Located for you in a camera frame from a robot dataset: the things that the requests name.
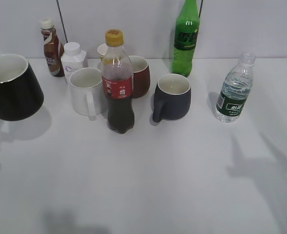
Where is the cola bottle yellow cap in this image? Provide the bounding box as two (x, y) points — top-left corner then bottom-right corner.
(101, 29), (135, 134)

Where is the brown coffee drink bottle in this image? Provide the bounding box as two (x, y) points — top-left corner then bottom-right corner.
(40, 18), (64, 77)

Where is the thin black cable left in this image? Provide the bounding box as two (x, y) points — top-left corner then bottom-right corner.
(56, 0), (69, 43)

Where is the clear water bottle green label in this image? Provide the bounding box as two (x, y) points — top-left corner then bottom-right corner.
(215, 52), (256, 123)

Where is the dark red mug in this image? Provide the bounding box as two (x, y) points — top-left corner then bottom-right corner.
(129, 56), (150, 98)

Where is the black mug white interior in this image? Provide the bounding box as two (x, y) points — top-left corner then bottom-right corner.
(0, 54), (44, 121)

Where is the green soda bottle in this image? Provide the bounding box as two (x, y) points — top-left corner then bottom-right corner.
(171, 0), (200, 77)

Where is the dark blue-grey mug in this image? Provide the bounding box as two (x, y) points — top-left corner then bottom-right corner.
(152, 74), (191, 123)

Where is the white plastic bottle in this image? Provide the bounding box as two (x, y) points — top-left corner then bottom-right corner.
(61, 42), (88, 84)

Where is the white ceramic mug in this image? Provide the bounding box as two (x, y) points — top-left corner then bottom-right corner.
(69, 67), (107, 118)

